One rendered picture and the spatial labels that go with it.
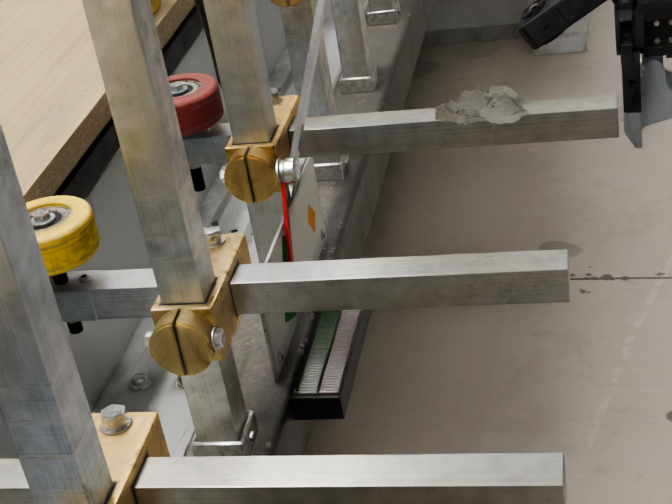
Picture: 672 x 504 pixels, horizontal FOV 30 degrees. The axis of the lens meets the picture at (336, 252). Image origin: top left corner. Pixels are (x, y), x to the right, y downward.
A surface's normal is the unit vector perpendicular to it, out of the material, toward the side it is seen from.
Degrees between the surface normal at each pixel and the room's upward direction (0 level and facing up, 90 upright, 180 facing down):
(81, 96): 0
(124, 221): 90
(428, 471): 0
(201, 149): 90
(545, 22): 89
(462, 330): 0
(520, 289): 90
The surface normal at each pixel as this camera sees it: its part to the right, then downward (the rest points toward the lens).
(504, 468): -0.15, -0.86
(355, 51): -0.16, 0.51
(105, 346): 0.98, -0.04
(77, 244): 0.72, 0.25
